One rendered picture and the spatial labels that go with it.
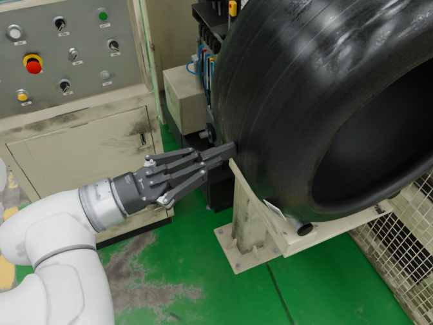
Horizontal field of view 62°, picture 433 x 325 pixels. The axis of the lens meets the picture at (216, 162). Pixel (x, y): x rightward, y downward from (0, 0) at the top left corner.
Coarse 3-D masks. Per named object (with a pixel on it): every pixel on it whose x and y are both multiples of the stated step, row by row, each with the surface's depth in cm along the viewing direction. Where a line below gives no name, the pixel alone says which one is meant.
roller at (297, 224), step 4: (288, 220) 92; (292, 220) 90; (296, 220) 89; (300, 220) 89; (292, 224) 90; (296, 224) 89; (300, 224) 88; (304, 224) 88; (308, 224) 88; (312, 224) 89; (296, 228) 89; (300, 228) 88; (304, 228) 88; (308, 228) 88; (312, 228) 89; (296, 232) 90; (300, 232) 88; (304, 232) 89; (308, 232) 90
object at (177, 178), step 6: (198, 162) 68; (204, 162) 67; (186, 168) 67; (192, 168) 67; (198, 168) 67; (168, 174) 66; (174, 174) 67; (180, 174) 66; (186, 174) 67; (192, 174) 67; (156, 180) 65; (162, 180) 66; (168, 180) 66; (174, 180) 66; (180, 180) 67; (150, 186) 65; (174, 186) 68
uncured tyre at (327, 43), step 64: (256, 0) 62; (320, 0) 54; (384, 0) 49; (256, 64) 60; (320, 64) 51; (384, 64) 50; (256, 128) 60; (320, 128) 55; (384, 128) 100; (256, 192) 72; (320, 192) 95; (384, 192) 86
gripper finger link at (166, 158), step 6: (180, 150) 70; (186, 150) 70; (192, 150) 70; (144, 156) 70; (150, 156) 70; (156, 156) 70; (162, 156) 70; (168, 156) 69; (174, 156) 70; (180, 156) 70; (162, 162) 71; (168, 162) 71
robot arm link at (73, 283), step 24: (48, 264) 56; (72, 264) 56; (96, 264) 58; (24, 288) 51; (48, 288) 51; (72, 288) 53; (96, 288) 55; (0, 312) 47; (24, 312) 49; (48, 312) 50; (72, 312) 51; (96, 312) 53
